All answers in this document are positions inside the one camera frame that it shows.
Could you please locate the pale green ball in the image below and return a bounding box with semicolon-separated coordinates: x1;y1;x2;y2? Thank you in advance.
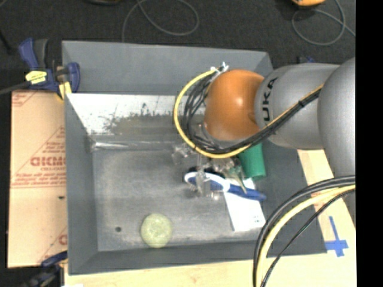
140;213;174;249

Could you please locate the brown cardboard board, red print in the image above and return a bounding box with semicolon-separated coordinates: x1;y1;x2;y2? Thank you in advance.
7;89;68;268

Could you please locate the grey metal bin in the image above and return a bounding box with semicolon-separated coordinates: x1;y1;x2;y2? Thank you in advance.
61;40;327;274

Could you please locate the green plastic cup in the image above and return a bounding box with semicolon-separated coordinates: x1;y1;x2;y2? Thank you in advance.
238;143;268;181

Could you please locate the white flat box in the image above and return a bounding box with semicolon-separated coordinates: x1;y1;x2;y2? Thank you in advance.
223;176;268;233

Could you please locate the blue and white brush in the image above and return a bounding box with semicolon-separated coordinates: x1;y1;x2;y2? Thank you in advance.
183;171;268;202

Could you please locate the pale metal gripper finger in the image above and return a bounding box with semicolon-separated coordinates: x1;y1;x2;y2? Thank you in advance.
196;163;214;198
172;143;193;165

